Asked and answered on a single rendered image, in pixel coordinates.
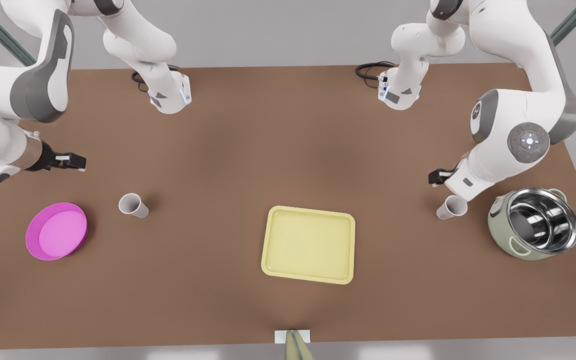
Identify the white IKEA cup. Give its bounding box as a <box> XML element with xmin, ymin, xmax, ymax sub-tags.
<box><xmin>118</xmin><ymin>193</ymin><xmax>150</xmax><ymax>220</ymax></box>
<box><xmin>436</xmin><ymin>194</ymin><xmax>468</xmax><ymax>221</ymax></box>

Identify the yellow rectangular tray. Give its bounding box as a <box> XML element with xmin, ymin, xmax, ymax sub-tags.
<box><xmin>261</xmin><ymin>205</ymin><xmax>357</xmax><ymax>286</ymax></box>

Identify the pink round plate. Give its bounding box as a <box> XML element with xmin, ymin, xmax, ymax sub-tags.
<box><xmin>25</xmin><ymin>202</ymin><xmax>89</xmax><ymax>262</ymax></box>

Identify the green steel-lined pot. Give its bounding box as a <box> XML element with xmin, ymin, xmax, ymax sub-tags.
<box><xmin>487</xmin><ymin>187</ymin><xmax>576</xmax><ymax>261</ymax></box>

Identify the black cable loop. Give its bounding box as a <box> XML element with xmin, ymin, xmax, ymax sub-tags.
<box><xmin>355</xmin><ymin>61</ymin><xmax>397</xmax><ymax>91</ymax></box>
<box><xmin>131</xmin><ymin>64</ymin><xmax>182</xmax><ymax>94</ymax></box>

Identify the silver frame post with foot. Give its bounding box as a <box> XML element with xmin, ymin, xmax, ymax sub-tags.
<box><xmin>274</xmin><ymin>329</ymin><xmax>315</xmax><ymax>360</ymax></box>

